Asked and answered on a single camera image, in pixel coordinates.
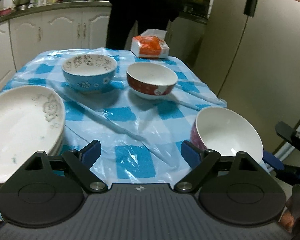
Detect pink white bowl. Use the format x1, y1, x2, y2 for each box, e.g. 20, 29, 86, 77
190, 107, 263, 163

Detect white floral plate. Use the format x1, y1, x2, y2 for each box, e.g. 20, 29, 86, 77
0, 85, 65, 184

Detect blue floral bowl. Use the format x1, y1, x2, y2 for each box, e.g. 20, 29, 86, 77
62, 54, 117, 93

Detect white lower kitchen cabinets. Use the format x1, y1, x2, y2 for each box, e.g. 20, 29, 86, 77
0, 1, 207, 91

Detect right hand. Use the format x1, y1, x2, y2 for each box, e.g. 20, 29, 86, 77
279, 197, 300, 234

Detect blue checkered plastic tablecloth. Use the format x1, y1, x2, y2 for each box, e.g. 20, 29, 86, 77
4, 48, 226, 185

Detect beige refrigerator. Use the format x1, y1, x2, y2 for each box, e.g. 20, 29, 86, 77
194, 0, 300, 152

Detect red patterned bowl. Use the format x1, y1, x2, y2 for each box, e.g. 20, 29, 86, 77
126, 62, 178, 100

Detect orange tissue pack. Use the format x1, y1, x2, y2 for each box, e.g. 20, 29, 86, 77
130, 29, 170, 59

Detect person in black clothes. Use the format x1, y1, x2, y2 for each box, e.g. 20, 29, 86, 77
106, 0, 182, 50

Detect pink small bowl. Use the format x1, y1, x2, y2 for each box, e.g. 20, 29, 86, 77
0, 8, 13, 17

